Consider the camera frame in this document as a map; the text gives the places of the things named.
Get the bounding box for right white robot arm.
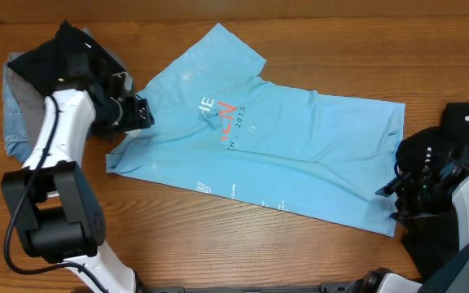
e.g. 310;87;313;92
343;146;469;293

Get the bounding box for folded black garment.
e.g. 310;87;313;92
7;21;125;96

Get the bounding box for black garment pile right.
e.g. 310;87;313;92
394;103;469;280

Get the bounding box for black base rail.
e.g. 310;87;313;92
141;282;350;293

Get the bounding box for folded blue jeans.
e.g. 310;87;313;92
2;65;32;164

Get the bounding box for light blue printed t-shirt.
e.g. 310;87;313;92
106;24;405;236

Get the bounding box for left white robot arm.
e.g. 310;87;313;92
1;89;144;292

